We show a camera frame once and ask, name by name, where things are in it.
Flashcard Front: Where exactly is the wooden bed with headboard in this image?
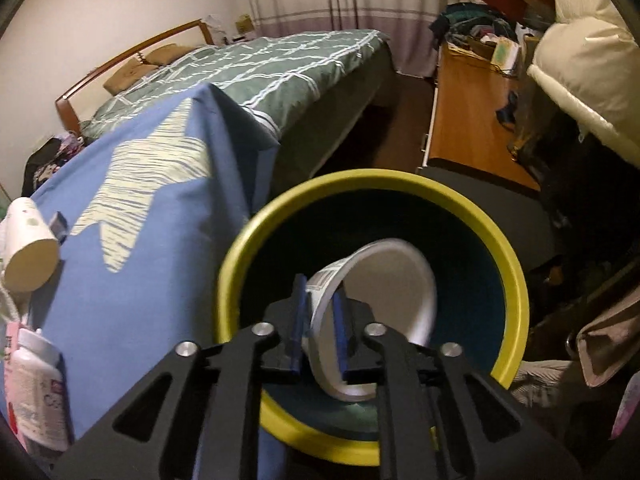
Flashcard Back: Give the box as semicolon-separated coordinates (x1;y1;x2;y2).
55;19;396;191

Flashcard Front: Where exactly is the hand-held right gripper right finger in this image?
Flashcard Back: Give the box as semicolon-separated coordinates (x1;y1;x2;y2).
332;285;583;480

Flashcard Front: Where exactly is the small blue clip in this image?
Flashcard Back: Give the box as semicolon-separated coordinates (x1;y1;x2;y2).
50;211;69;244

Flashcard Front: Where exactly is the brown pillow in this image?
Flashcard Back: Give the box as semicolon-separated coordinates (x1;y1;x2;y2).
145;44;197;67
102;57;147;94

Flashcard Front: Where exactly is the pile of dark clothes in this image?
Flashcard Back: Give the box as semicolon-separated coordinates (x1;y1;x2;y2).
430;2;526;46

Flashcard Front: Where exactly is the white pill bottle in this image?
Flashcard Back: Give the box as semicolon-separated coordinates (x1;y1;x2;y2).
10;330;71;453

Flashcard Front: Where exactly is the blue star print tablecloth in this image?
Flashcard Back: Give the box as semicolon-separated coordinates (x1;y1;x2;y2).
0;82;311;480

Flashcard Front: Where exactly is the long wooden desk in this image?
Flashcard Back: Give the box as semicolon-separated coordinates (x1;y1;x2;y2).
420;40;546;193

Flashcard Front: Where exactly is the yellow rimmed bin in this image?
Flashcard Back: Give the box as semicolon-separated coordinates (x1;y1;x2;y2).
216;169;530;466

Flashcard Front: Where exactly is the black garment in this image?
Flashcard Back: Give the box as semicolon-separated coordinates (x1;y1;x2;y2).
507;95;640;311

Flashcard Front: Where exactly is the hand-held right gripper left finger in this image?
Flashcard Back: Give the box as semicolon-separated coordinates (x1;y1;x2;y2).
50;274;307;480

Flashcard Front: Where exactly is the pink milk carton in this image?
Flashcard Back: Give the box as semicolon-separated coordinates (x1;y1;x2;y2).
1;320;32;411

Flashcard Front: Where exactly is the cardboard box with clutter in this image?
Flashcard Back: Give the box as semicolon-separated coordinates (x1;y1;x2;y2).
447;34;523;74

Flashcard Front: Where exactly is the green checked duvet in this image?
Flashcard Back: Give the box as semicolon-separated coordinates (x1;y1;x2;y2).
80;29;393;143

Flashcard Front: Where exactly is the striped grey cloth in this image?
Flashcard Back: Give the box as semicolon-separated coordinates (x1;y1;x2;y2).
510;360;582;412

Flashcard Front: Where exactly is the beige bag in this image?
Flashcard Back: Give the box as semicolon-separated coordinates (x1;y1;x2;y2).
575;285;640;389

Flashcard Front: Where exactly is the white plastic cup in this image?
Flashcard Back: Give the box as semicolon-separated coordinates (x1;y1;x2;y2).
302;238;438;402

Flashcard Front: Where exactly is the pale striped curtain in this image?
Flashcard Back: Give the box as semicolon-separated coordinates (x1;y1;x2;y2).
247;0;496;78

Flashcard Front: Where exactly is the white puffer jacket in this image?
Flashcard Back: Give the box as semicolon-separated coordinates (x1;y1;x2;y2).
527;0;640;168

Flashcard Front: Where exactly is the heap of dark clothes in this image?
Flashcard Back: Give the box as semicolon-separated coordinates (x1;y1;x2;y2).
22;132;89;196

